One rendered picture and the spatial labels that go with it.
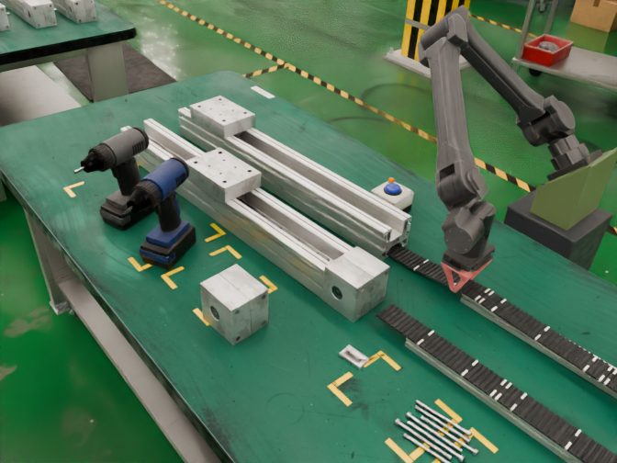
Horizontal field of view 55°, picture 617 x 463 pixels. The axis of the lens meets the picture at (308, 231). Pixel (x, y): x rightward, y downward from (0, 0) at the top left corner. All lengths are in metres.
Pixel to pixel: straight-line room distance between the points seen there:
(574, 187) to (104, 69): 2.08
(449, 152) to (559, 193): 0.46
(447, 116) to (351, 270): 0.37
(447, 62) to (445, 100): 0.10
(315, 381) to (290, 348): 0.09
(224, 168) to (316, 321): 0.46
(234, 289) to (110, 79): 1.92
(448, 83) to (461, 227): 0.33
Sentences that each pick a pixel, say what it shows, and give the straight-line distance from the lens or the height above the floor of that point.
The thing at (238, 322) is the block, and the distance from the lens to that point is 1.14.
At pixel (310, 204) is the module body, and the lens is 1.47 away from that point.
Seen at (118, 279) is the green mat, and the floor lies 0.78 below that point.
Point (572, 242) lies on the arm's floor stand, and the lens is 1.61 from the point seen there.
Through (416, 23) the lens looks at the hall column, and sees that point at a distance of 4.62.
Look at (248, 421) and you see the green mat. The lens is 1.07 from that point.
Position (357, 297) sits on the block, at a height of 0.85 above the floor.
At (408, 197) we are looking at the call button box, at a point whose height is 0.84.
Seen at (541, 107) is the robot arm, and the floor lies 1.05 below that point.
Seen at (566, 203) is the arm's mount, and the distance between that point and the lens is 1.60.
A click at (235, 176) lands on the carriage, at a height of 0.90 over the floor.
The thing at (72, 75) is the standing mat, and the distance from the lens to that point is 4.43.
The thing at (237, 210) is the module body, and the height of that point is 0.86.
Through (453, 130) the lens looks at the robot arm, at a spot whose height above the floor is 1.11.
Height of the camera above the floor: 1.65
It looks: 37 degrees down
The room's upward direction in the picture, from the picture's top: 3 degrees clockwise
